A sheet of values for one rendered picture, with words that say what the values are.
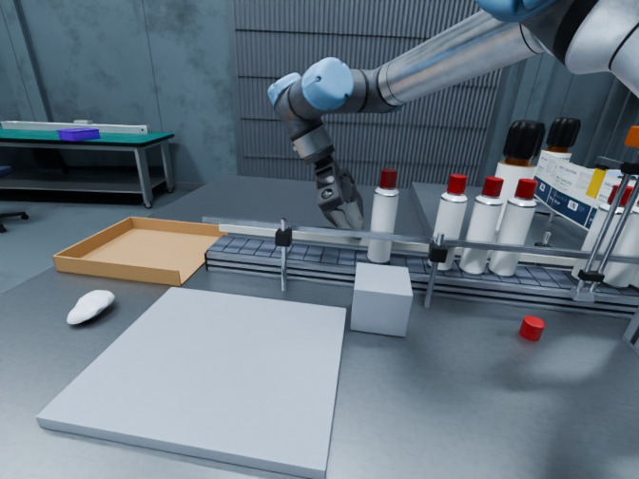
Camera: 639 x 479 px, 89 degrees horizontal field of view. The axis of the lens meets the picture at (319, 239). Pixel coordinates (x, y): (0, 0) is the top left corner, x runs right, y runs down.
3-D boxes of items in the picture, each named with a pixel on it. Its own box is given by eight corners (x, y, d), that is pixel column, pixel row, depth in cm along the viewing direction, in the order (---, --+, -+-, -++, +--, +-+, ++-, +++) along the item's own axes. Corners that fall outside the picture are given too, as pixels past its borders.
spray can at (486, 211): (479, 265, 74) (504, 176, 66) (487, 277, 70) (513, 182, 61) (455, 262, 75) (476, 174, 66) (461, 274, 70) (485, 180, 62)
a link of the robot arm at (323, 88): (369, 56, 56) (335, 81, 65) (311, 50, 50) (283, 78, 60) (375, 104, 57) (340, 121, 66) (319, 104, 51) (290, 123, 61)
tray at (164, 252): (228, 239, 94) (227, 225, 92) (181, 286, 71) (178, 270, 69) (133, 228, 98) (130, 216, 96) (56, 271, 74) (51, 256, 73)
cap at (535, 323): (542, 343, 59) (548, 328, 57) (521, 338, 60) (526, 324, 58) (536, 331, 62) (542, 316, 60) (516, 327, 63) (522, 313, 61)
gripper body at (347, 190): (359, 188, 76) (336, 141, 72) (358, 200, 68) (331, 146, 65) (330, 202, 78) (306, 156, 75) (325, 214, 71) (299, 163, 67)
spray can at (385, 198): (389, 255, 77) (401, 168, 69) (390, 265, 72) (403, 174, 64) (367, 253, 78) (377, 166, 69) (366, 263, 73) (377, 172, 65)
